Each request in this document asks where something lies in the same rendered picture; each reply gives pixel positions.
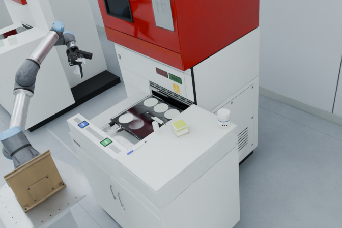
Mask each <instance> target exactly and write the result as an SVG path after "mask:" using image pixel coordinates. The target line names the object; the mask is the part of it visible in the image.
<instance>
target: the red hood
mask: <svg viewBox="0 0 342 228"><path fill-rule="evenodd" d="M97 1H98V5H99V8H100V12H101V16H102V20H103V24H104V27H105V31H106V35H107V39H108V40H109V41H112V42H114V43H117V44H119V45H122V46H124V47H127V48H129V49H131V50H134V51H136V52H139V53H141V54H143V55H146V56H148V57H150V58H153V59H155V60H158V61H160V62H163V63H165V64H167V65H170V66H172V67H175V68H177V69H179V70H182V71H186V70H187V69H189V68H191V67H192V66H194V65H196V64H197V63H199V62H201V61H202V60H204V59H205V58H207V57H209V56H210V55H212V54H214V53H215V52H217V51H219V50H220V49H222V48H224V47H225V46H227V45H229V44H230V43H232V42H234V41H235V40H237V39H238V38H240V37H242V36H243V35H245V34H247V33H248V32H250V31H251V30H253V29H255V28H256V27H258V26H259V10H260V0H97Z"/></svg>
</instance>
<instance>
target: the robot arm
mask: <svg viewBox="0 0 342 228"><path fill-rule="evenodd" d="M63 31H64V24H63V23H62V22H61V21H54V22H53V24H52V28H51V29H50V30H49V32H48V33H47V34H46V36H45V37H44V38H43V40H42V41H41V43H40V44H39V45H38V47H37V48H36V49H35V51H34V52H33V53H32V55H31V56H30V57H29V58H27V59H26V60H25V61H24V62H23V63H22V65H21V66H20V67H19V69H18V70H17V72H16V75H15V84H14V90H13V94H14V95H15V99H14V105H13V110H12V115H11V121H10V127H9V129H7V130H5V131H4V132H2V133H1V134H0V141H1V142H2V144H3V148H2V153H3V155H4V156H5V157H6V158H7V159H9V160H13V164H14V168H15V169H16V168H18V167H20V166H21V165H23V164H25V163H27V162H28V161H30V160H32V159H33V158H35V157H37V156H38V155H40V154H41V153H40V152H38V151H37V150H36V149H34V148H33V147H32V145H31V144H30V142H29V141H28V139H27V137H26V135H25V133H24V132H25V126H26V120H27V113H28V109H29V103H30V98H31V97H32V96H33V94H34V89H35V82H36V76H37V73H38V71H39V69H40V67H41V66H40V65H41V63H42V62H43V60H44V59H45V58H46V56H47V55H48V53H49V52H50V50H51V49H52V48H53V46H59V45H66V46H67V49H66V54H67V57H68V62H70V63H69V65H70V64H72V65H70V66H73V65H77V66H76V70H74V71H73V73H74V74H80V77H81V78H82V77H83V72H82V66H81V64H82V62H83V63H84V64H86V62H85V59H89V60H91V59H92V56H93V54H92V53H90V52H86V51H82V50H79V49H78V45H77V42H76V40H75V36H74V34H73V33H72V32H71V31H66V32H64V33H63ZM84 58H85V59H84Z"/></svg>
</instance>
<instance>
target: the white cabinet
mask: <svg viewBox="0 0 342 228"><path fill-rule="evenodd" d="M70 137H71V139H72V142H73V144H74V147H75V149H76V152H77V154H78V157H79V160H80V162H81V165H82V167H83V170H84V172H85V174H86V177H87V179H88V182H89V184H90V187H91V189H92V192H93V194H94V197H95V199H96V201H97V203H98V204H99V205H100V206H101V207H102V208H103V209H104V210H105V211H106V212H107V213H108V214H109V215H110V216H111V217H112V218H113V219H114V220H115V221H116V222H117V223H118V224H119V225H120V226H121V227H122V228H233V227H234V226H235V225H236V224H237V222H238V221H239V220H240V199H239V160H238V145H236V146H235V147H233V148H232V149H231V150H230V151H229V152H228V153H226V154H225V155H224V156H223V157H222V158H221V159H219V160H218V161H217V162H216V163H215V164H214V165H213V166H211V167H210V168H209V169H208V170H207V171H206V172H204V173H203V174H202V175H201V176H200V177H199V178H197V179H196V180H195V181H194V182H193V183H192V184H191V185H189V186H188V187H187V188H186V189H185V190H184V191H182V192H181V193H180V194H179V195H178V196H177V197H176V198H174V199H173V200H172V201H171V202H170V203H169V204H167V205H166V206H165V207H164V208H163V209H162V210H159V209H158V208H157V207H156V206H155V205H154V204H152V203H151V202H150V201H149V200H148V199H147V198H145V197H144V196H143V195H142V194H141V193H139V192H138V191H137V190H136V189H135V188H134V187H132V186H131V185H130V184H129V183H128V182H127V181H125V180H124V179H123V178H122V177H120V176H118V175H117V174H116V173H115V172H114V171H113V170H112V169H110V168H109V167H108V166H107V165H106V164H104V163H103V162H102V161H101V160H100V159H99V158H97V157H96V156H95V155H94V154H93V153H92V152H90V151H89V150H88V149H87V148H86V147H85V146H83V145H82V144H81V143H80V142H79V141H77V140H76V139H75V138H74V137H73V136H72V135H70Z"/></svg>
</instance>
